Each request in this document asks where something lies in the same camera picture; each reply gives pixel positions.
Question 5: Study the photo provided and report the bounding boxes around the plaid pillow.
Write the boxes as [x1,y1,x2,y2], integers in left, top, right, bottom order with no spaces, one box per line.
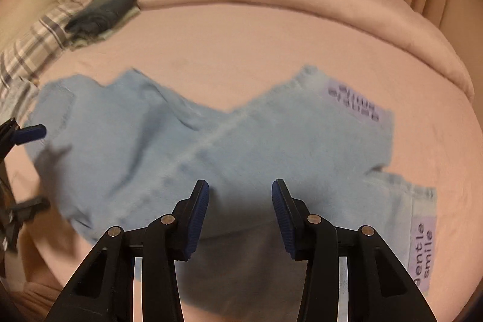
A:
[0,2,85,89]

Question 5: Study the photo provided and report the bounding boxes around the pink bed sheet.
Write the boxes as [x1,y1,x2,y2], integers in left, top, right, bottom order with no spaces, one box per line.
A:
[0,0,483,322]

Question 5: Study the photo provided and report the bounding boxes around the dark folded clothing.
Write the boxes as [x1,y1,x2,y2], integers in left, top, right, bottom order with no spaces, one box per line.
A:
[65,0,141,37]

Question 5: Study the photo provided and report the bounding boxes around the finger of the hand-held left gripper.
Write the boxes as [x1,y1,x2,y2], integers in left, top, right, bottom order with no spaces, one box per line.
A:
[0,197,50,255]
[0,118,47,157]

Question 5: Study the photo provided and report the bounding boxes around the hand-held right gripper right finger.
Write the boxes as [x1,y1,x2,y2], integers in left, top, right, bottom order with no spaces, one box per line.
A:
[272,179,438,322]

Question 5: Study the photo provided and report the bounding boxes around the light blue pants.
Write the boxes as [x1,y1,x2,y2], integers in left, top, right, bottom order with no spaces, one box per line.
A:
[26,65,438,315]

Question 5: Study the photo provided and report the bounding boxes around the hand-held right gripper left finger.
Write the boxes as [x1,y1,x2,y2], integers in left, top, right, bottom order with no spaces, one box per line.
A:
[44,179,210,322]

